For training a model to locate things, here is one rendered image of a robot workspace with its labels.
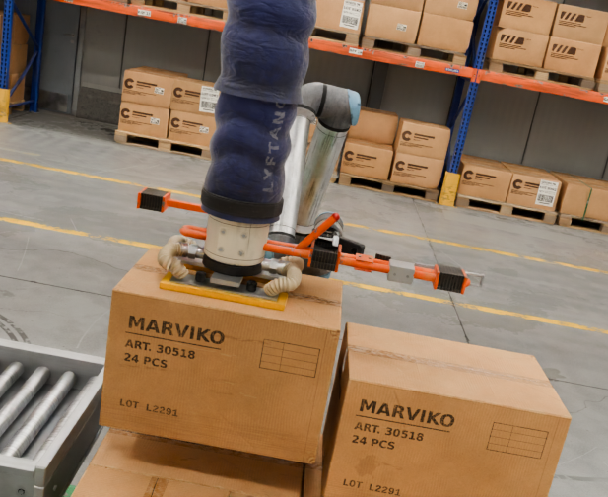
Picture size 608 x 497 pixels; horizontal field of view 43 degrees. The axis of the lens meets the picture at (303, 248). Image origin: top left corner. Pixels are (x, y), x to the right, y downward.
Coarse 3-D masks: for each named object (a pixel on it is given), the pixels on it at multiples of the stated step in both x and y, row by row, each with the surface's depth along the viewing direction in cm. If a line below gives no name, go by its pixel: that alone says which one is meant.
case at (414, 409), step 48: (384, 336) 236; (336, 384) 236; (384, 384) 205; (432, 384) 210; (480, 384) 215; (528, 384) 221; (336, 432) 210; (384, 432) 208; (432, 432) 208; (480, 432) 207; (528, 432) 207; (336, 480) 213; (384, 480) 212; (432, 480) 212; (480, 480) 211; (528, 480) 211
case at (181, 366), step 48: (144, 288) 205; (336, 288) 231; (144, 336) 204; (192, 336) 204; (240, 336) 203; (288, 336) 202; (336, 336) 201; (144, 384) 208; (192, 384) 207; (240, 384) 206; (288, 384) 206; (144, 432) 212; (192, 432) 211; (240, 432) 210; (288, 432) 210
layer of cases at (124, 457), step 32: (128, 448) 226; (160, 448) 229; (192, 448) 232; (224, 448) 235; (320, 448) 245; (96, 480) 209; (128, 480) 211; (160, 480) 214; (192, 480) 217; (224, 480) 219; (256, 480) 222; (288, 480) 225; (320, 480) 228
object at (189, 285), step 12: (168, 276) 211; (192, 276) 213; (204, 276) 210; (168, 288) 207; (180, 288) 207; (192, 288) 206; (204, 288) 207; (216, 288) 208; (228, 288) 209; (240, 288) 211; (252, 288) 209; (228, 300) 207; (240, 300) 206; (252, 300) 206; (264, 300) 207; (276, 300) 207
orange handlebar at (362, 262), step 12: (168, 204) 241; (180, 204) 241; (192, 204) 241; (180, 228) 216; (192, 228) 218; (204, 228) 218; (276, 252) 215; (288, 252) 214; (300, 252) 214; (348, 264) 214; (360, 264) 213; (372, 264) 213; (384, 264) 217; (420, 276) 213; (432, 276) 213
